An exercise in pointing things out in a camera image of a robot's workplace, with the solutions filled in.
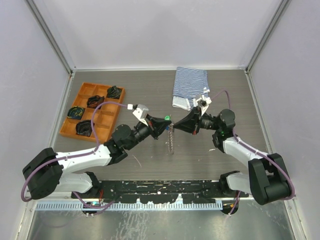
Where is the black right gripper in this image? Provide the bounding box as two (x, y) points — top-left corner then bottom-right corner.
(173, 105), (222, 135)

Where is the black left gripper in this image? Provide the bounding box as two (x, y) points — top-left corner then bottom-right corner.
(125, 114), (171, 151)

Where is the green key tag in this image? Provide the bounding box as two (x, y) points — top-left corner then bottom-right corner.
(164, 115), (171, 121)

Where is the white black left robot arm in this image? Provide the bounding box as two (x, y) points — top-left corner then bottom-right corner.
(21, 118), (172, 202)

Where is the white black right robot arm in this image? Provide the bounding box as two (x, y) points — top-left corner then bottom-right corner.
(171, 107), (295, 205)

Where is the striped blue white cloth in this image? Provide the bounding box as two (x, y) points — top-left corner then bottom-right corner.
(172, 67), (210, 111)

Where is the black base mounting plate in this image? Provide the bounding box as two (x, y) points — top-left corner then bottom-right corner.
(78, 180), (237, 200)

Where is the orange compartment tray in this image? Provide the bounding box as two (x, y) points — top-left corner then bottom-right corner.
(59, 82), (126, 143)

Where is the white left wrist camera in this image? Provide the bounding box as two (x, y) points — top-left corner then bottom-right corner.
(132, 104), (149, 126)

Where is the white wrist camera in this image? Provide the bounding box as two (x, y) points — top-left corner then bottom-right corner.
(193, 94), (212, 116)
(132, 104), (149, 126)

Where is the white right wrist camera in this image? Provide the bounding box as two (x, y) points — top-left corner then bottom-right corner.
(193, 94), (212, 116)

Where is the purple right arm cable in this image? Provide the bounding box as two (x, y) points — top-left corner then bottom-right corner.
(208, 89), (296, 216)

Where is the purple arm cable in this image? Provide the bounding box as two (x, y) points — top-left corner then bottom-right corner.
(21, 101), (135, 216)
(208, 89), (296, 216)

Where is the dark rolled cable top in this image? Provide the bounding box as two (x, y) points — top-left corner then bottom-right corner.
(106, 85), (123, 99)

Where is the dark rolled cable brown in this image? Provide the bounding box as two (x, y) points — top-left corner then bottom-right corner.
(86, 95), (105, 109)

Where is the dark rolled cable bottom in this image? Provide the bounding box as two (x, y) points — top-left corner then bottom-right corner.
(75, 119), (95, 137)

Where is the dark rolled cable blue yellow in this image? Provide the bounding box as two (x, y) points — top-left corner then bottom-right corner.
(67, 106), (85, 120)

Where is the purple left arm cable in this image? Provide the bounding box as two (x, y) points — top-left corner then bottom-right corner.
(21, 101), (135, 216)

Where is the white slotted cable duct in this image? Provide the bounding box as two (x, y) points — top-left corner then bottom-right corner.
(35, 200), (223, 211)

